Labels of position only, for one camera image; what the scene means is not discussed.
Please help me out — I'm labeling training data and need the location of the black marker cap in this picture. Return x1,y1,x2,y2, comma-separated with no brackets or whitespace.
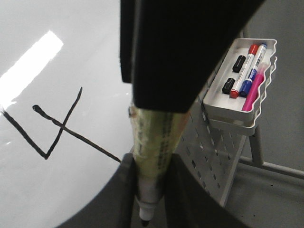
222,77,235,95
232,55,246,73

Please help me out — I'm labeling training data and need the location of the blue capped whiteboard marker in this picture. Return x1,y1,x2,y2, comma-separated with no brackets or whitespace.
239,43,267,97

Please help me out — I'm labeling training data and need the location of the grey metal stand leg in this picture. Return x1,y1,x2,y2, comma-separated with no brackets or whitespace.
239,126,304,180

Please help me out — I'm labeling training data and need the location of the red capped whiteboard marker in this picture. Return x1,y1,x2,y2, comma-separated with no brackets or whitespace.
229,44,259,99

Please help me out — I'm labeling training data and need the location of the white wavy-edged marker tray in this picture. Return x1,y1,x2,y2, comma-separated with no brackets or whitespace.
203,38,277,136

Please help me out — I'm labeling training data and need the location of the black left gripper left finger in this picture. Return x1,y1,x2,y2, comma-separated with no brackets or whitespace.
59,153,136,228

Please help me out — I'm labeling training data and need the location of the pink highlighter pen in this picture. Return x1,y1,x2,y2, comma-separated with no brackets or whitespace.
242,62,268,111

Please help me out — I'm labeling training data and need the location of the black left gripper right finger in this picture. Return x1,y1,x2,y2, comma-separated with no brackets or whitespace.
164,154,248,228

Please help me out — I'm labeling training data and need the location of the white whiteboard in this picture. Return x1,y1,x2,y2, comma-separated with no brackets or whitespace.
0,0,133,228

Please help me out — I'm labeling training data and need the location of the white perforated pegboard panel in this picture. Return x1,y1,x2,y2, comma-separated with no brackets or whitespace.
175,14,250,207

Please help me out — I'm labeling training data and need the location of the white whiteboard marker with tape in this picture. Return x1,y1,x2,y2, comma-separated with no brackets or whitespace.
129,104,190,226

